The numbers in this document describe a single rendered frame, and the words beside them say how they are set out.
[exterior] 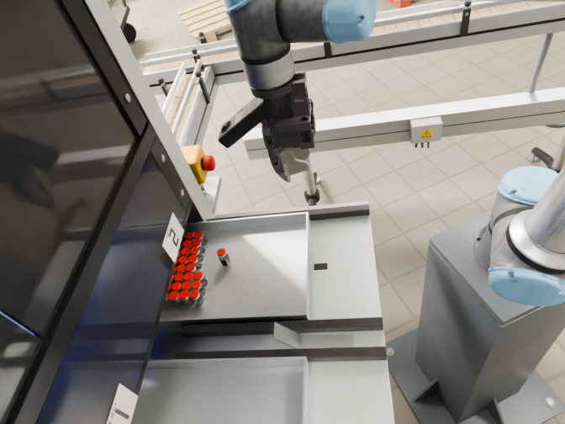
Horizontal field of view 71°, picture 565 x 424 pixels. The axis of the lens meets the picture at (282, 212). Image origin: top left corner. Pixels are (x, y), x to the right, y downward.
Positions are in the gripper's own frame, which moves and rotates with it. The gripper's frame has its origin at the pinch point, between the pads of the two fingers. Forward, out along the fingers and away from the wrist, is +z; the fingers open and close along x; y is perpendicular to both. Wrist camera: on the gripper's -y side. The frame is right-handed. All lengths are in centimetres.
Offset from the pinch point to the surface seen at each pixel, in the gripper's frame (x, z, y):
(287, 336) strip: -23.2, 19.0, -1.4
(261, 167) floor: 129, 107, -45
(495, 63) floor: 210, 106, 111
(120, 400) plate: -38.5, 6.8, -23.5
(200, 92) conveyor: 63, 15, -36
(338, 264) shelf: -5.7, 21.8, 8.0
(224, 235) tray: 4.5, 21.3, -19.4
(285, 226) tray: 5.7, 21.3, -4.3
